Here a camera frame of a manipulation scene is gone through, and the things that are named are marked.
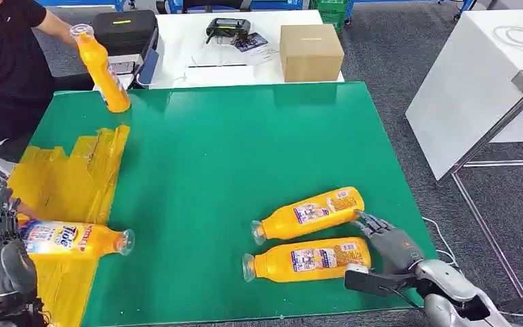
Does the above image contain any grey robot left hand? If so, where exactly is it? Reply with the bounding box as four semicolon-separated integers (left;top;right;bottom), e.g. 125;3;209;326
0;185;39;299

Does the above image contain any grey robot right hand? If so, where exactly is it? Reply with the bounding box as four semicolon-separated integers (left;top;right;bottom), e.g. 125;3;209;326
351;209;425;275

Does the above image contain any person's right hand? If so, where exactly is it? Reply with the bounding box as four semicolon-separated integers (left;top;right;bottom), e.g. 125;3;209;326
16;202;39;222

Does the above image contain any orange drink bottle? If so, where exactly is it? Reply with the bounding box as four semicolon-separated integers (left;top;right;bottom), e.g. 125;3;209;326
69;23;132;114
242;236;373;284
18;219;135;260
250;186;365;247

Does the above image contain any yellow sheet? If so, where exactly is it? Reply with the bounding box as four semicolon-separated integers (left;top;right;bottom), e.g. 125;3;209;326
0;125;131;327

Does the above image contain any person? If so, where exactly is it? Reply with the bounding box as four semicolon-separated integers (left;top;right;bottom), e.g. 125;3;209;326
0;0;82;253

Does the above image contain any white side table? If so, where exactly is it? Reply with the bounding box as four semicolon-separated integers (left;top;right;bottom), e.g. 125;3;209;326
405;9;523;181

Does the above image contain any green mat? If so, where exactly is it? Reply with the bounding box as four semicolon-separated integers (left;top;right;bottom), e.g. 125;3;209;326
29;81;439;327

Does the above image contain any white device with blue edge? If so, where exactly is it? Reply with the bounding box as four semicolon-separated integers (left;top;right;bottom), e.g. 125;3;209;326
108;42;161;90

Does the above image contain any black case with yellow label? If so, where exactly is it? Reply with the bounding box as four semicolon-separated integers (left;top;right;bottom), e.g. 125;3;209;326
92;10;159;57

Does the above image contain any brown cardboard box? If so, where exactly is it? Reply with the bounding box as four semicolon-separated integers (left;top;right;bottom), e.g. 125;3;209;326
280;23;345;84

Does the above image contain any clear plastic paper sleeve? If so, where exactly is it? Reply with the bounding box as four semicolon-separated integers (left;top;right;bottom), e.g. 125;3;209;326
243;42;281;63

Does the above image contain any white flat box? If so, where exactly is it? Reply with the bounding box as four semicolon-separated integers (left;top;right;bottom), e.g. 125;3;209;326
185;64;254;87

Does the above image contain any green plastic crate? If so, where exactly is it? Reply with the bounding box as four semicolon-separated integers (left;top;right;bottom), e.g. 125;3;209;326
310;0;350;33

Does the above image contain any dark printed booklet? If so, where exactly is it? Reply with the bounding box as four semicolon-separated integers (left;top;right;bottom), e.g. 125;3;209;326
234;32;269;53

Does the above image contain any black handheld controller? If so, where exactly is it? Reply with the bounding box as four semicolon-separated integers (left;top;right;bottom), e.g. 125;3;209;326
205;18;252;45

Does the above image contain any black chair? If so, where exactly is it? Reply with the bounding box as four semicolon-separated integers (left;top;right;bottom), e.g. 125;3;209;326
155;0;253;14

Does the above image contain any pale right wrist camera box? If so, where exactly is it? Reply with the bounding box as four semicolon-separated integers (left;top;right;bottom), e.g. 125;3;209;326
344;264;418;299

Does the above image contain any metal table leg frame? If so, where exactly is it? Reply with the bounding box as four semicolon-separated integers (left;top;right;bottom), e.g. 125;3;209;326
436;97;523;312

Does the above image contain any blue metal rack frame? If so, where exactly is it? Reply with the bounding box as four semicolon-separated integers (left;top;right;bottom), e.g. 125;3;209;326
347;0;477;11
35;0;127;11
166;0;305;14

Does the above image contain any coiled white cable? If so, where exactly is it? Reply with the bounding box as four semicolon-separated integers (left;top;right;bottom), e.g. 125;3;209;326
492;25;523;50

